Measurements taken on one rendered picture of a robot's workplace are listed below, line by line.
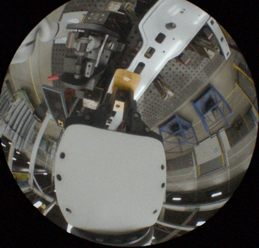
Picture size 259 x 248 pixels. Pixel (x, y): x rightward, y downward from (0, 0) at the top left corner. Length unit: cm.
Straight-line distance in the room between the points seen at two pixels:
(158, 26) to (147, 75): 25
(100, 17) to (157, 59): 28
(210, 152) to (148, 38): 792
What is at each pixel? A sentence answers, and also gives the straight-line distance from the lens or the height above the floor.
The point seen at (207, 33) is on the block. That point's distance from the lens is 59.
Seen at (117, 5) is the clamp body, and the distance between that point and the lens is 34.
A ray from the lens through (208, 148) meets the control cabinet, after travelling 798.
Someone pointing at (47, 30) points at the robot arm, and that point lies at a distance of 51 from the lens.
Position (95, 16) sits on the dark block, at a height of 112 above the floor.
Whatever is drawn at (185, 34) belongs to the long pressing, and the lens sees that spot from 44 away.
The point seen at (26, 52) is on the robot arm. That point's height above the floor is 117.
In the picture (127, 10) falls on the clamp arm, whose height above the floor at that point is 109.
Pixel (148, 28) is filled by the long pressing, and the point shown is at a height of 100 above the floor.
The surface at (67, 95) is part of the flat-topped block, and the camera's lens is 53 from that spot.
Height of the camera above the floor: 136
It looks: 38 degrees down
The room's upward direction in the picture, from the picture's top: 178 degrees counter-clockwise
